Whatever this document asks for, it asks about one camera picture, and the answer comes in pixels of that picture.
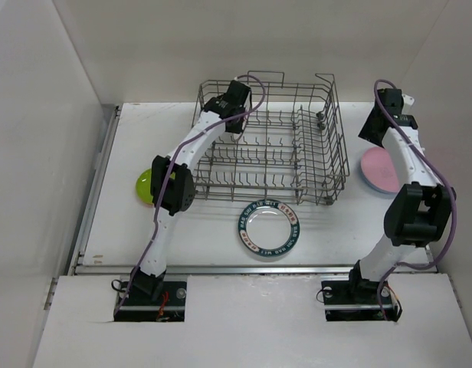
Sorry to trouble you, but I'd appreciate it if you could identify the pink plastic plate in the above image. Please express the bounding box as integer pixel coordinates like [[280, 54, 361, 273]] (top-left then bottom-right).
[[360, 147, 399, 194]]

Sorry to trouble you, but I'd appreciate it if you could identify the blue plastic plate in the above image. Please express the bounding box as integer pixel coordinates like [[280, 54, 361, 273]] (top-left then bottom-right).
[[361, 173, 391, 195]]

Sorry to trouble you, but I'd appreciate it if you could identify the grey wire dish rack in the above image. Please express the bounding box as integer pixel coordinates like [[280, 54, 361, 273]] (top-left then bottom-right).
[[193, 71, 349, 205]]

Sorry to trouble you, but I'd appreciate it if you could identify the lime green plastic plate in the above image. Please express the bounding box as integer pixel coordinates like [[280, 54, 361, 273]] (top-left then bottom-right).
[[135, 169, 153, 203]]

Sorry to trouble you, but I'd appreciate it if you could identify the white plate green lettered rim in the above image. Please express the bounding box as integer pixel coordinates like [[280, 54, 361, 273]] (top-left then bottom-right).
[[237, 199, 301, 262]]

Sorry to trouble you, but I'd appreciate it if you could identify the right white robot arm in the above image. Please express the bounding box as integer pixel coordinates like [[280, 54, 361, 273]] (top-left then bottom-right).
[[346, 83, 457, 304]]

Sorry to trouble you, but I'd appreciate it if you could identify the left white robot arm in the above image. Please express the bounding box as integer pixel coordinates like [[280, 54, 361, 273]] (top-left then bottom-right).
[[128, 80, 251, 304]]

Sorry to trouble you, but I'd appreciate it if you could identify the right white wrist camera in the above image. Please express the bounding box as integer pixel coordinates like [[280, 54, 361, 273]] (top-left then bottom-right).
[[402, 94, 415, 114]]

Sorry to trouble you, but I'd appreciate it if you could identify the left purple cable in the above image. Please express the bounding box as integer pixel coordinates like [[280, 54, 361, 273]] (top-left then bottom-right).
[[116, 74, 267, 319]]

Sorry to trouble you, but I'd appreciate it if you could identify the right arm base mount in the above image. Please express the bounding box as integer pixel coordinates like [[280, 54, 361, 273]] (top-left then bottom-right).
[[316, 278, 403, 322]]

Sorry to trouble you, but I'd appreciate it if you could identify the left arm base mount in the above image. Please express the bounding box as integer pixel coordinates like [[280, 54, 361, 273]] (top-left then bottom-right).
[[110, 275, 188, 323]]

